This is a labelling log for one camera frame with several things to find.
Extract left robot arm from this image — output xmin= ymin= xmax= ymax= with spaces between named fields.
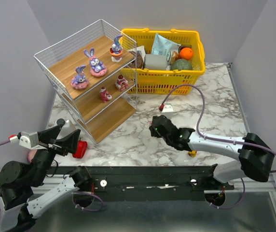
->
xmin=0 ymin=125 xmax=92 ymax=232

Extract purple pink donut toy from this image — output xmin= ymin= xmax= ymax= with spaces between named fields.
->
xmin=71 ymin=65 xmax=89 ymax=90

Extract green melon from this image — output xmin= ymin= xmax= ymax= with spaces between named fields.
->
xmin=170 ymin=58 xmax=193 ymax=71

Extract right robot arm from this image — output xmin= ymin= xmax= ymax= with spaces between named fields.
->
xmin=149 ymin=115 xmax=275 ymax=183

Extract white wire wooden shelf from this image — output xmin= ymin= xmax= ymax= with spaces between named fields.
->
xmin=34 ymin=19 xmax=138 ymax=145

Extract light blue snack bag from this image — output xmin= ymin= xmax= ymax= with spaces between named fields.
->
xmin=151 ymin=33 xmax=181 ymax=63

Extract pink round toy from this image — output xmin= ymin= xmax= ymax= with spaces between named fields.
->
xmin=27 ymin=150 xmax=37 ymax=163

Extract white bottle black cap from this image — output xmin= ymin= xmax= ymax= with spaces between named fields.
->
xmin=54 ymin=118 xmax=76 ymax=138

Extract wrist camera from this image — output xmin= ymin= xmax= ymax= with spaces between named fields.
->
xmin=19 ymin=131 xmax=43 ymax=150
xmin=159 ymin=103 xmax=174 ymax=120

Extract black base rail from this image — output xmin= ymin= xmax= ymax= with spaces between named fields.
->
xmin=41 ymin=166 xmax=234 ymax=202

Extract yellow duck toy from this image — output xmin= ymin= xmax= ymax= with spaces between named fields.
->
xmin=188 ymin=151 xmax=197 ymax=157

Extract purple bunny donut toy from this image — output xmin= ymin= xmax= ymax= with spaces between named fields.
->
xmin=83 ymin=48 xmax=108 ymax=77

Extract red strawberry cake toy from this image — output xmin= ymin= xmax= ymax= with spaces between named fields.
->
xmin=115 ymin=74 xmax=128 ymax=91

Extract grey box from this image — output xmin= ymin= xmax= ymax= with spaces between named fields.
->
xmin=144 ymin=54 xmax=167 ymax=71

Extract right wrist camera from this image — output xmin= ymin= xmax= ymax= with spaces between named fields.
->
xmin=159 ymin=103 xmax=174 ymax=120

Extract brown round container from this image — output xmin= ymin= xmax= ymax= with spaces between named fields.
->
xmin=128 ymin=51 xmax=143 ymax=69

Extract red bell pepper toy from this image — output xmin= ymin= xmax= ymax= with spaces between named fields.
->
xmin=72 ymin=140 xmax=88 ymax=159

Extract orange fruit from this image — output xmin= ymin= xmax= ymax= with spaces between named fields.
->
xmin=179 ymin=47 xmax=193 ymax=60

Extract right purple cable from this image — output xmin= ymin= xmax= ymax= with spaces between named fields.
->
xmin=159 ymin=84 xmax=276 ymax=210

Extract purple bunny sundae toy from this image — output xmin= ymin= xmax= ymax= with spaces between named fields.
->
xmin=110 ymin=34 xmax=123 ymax=62

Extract red bear toy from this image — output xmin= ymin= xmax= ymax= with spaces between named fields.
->
xmin=99 ymin=87 xmax=112 ymax=103

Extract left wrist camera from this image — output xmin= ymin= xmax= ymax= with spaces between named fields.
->
xmin=19 ymin=131 xmax=43 ymax=150

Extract yellow plastic basket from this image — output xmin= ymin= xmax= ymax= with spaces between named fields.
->
xmin=121 ymin=29 xmax=206 ymax=95

